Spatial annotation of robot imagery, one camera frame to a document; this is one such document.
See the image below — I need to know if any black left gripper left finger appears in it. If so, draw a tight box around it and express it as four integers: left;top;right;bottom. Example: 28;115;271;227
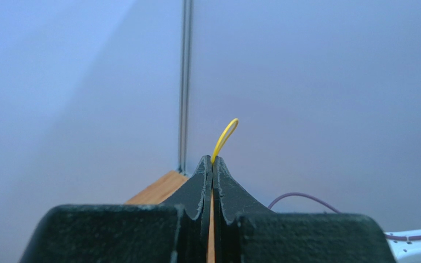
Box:
21;156;212;262

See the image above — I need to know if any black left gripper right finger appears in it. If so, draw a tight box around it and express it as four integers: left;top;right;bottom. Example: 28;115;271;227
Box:
212;157;395;262

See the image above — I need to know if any yellow cable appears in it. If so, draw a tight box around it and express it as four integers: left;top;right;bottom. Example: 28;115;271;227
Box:
210;117;240;165

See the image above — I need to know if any aluminium frame rail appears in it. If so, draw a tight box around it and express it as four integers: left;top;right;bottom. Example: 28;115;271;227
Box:
177;0;194;175

